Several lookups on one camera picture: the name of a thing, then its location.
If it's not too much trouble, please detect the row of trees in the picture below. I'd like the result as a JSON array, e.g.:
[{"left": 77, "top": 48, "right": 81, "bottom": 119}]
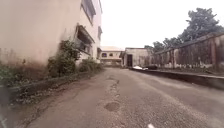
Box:
[{"left": 143, "top": 7, "right": 224, "bottom": 54}]

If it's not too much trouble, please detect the grey asphalt road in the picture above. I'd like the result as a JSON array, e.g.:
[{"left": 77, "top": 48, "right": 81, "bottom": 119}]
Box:
[{"left": 0, "top": 66, "right": 224, "bottom": 128}]

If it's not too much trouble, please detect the raised concrete kerb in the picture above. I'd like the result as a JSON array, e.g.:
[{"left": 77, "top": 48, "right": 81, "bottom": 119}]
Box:
[{"left": 128, "top": 66, "right": 224, "bottom": 90}]

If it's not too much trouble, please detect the stained compound wall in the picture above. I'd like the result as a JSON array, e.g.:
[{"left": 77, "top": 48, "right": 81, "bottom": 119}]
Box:
[{"left": 146, "top": 31, "right": 224, "bottom": 73}]

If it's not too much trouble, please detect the low concrete kerb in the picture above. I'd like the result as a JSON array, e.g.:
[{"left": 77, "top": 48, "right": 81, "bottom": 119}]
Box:
[{"left": 0, "top": 70, "right": 101, "bottom": 108}]

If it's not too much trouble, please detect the weathered grey building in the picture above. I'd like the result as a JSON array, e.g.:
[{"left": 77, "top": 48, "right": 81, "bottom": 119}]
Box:
[{"left": 119, "top": 47, "right": 151, "bottom": 68}]

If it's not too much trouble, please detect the row of green bushes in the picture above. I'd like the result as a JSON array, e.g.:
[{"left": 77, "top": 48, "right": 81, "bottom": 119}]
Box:
[{"left": 0, "top": 39, "right": 105, "bottom": 88}]

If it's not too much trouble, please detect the two-storey building with pale roof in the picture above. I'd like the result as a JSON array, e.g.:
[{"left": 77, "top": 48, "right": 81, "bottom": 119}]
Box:
[{"left": 98, "top": 45, "right": 125, "bottom": 67}]

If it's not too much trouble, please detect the large beige building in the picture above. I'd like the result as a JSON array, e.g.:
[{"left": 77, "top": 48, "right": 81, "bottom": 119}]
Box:
[{"left": 0, "top": 0, "right": 104, "bottom": 68}]

